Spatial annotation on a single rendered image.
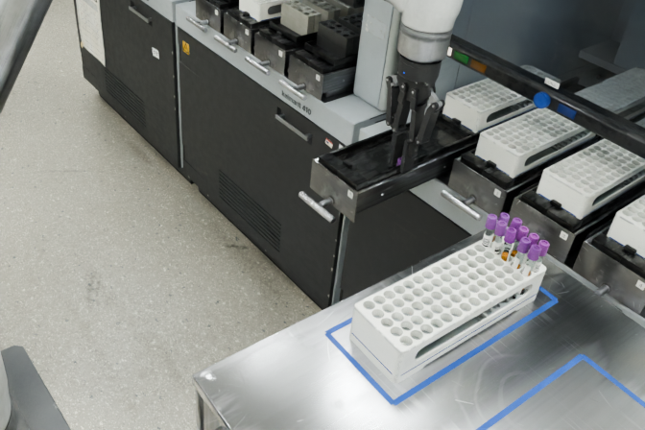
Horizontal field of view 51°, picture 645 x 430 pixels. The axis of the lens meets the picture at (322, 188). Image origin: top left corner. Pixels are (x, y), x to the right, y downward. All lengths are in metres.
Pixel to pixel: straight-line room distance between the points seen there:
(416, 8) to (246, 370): 0.63
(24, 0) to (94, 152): 1.97
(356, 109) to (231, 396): 0.94
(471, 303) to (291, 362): 0.26
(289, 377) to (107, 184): 1.83
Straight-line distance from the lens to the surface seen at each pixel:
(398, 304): 0.95
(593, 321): 1.11
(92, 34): 2.93
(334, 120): 1.65
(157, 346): 2.04
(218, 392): 0.90
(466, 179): 1.39
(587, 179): 1.35
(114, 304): 2.17
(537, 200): 1.32
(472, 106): 1.48
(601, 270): 1.28
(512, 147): 1.38
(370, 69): 1.65
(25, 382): 1.11
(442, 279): 1.01
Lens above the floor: 1.54
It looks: 36 degrees down
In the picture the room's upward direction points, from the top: 6 degrees clockwise
